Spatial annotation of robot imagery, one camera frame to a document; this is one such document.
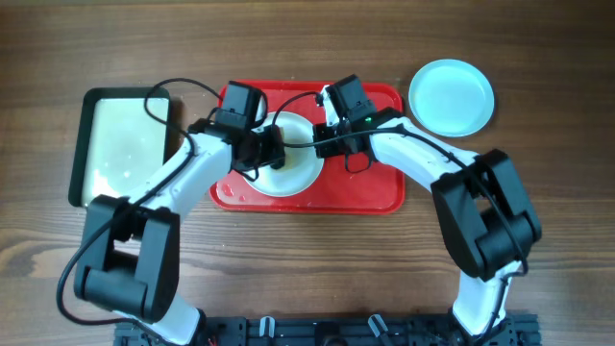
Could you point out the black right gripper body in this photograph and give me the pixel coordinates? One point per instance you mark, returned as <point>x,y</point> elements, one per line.
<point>324,132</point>

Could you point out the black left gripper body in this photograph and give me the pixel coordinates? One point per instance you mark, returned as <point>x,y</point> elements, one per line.
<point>265,147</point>

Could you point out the white plate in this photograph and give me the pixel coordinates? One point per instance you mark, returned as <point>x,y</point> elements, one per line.
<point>301,168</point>

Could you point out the light blue plate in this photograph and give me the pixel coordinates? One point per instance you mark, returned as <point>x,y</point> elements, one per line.
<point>451,98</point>

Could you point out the green yellow sponge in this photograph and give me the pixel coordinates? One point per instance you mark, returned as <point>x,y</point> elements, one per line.
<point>277,165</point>

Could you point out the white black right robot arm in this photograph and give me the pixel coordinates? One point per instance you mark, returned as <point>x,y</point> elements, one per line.
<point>486,219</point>

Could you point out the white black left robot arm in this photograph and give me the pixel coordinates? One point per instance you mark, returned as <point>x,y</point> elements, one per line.
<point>128,262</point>

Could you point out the red plastic tray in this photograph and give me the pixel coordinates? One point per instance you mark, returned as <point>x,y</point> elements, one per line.
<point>377,190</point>

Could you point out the dark green water tray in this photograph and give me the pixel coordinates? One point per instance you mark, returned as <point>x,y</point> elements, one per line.
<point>119,145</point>

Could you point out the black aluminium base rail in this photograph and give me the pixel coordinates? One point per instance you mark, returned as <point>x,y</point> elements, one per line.
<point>424,329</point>

